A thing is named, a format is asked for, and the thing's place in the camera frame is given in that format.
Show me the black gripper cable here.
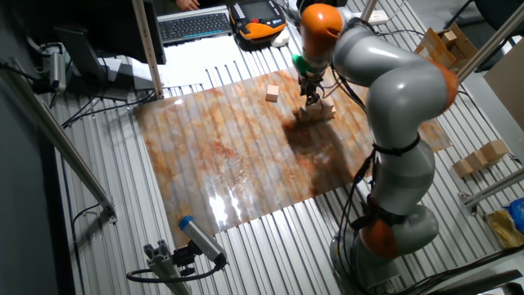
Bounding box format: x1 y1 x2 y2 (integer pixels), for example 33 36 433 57
323 65 369 116

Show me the person's hand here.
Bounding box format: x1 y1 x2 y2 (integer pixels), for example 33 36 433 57
175 0 201 12

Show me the orange marble pattern mat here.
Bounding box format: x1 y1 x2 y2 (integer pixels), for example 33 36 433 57
133 67 454 249

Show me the aluminium extrusion profile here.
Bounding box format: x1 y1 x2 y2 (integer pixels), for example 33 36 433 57
456 2 524 83
0 59 119 225
359 0 377 21
458 167 524 215
142 239 193 295
131 0 165 101

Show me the silver camera with blue cap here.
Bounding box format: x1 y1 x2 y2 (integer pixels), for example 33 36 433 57
178 216 228 267

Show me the yellow plastic bag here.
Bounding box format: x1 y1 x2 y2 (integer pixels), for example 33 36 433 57
486 208 524 249

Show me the wide black strap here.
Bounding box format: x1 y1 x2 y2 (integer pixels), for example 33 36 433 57
350 195 410 231

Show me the black computer keyboard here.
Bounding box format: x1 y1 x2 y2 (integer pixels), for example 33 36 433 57
157 6 233 46

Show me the black camera cable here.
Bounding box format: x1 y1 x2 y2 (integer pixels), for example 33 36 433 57
0 61 54 96
125 261 225 284

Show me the black computer monitor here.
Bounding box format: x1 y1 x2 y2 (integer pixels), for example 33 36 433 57
24 0 167 66

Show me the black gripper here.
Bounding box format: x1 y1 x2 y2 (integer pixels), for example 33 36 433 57
298 72 324 107

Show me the thin black strap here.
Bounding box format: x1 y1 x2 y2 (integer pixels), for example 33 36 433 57
372 133 422 157

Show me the black cable bundle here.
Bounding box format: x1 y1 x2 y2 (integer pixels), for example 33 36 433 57
335 149 377 295

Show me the white computer mouse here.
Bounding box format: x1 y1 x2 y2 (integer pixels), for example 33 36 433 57
270 29 291 48

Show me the orange and black teach pendant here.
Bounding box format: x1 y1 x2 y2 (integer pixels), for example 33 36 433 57
228 0 287 42

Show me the brown cardboard box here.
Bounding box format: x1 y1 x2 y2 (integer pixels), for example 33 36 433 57
413 22 479 70

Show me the white paper sheet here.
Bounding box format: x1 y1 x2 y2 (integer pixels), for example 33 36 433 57
163 34 242 79
157 65 206 89

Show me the beige flat board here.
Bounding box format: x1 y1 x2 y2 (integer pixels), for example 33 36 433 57
482 39 524 136

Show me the green camera mount plate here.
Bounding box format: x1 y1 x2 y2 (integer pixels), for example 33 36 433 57
291 54 325 78

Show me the grey monitor stand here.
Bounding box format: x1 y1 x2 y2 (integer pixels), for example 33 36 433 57
52 26 156 102

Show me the white power strip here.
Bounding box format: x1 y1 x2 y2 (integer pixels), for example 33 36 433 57
354 10 389 25

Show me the blue plastic bag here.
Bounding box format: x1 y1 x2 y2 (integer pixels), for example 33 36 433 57
505 197 524 234

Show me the black office chair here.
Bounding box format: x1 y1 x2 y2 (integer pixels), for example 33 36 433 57
444 0 524 40

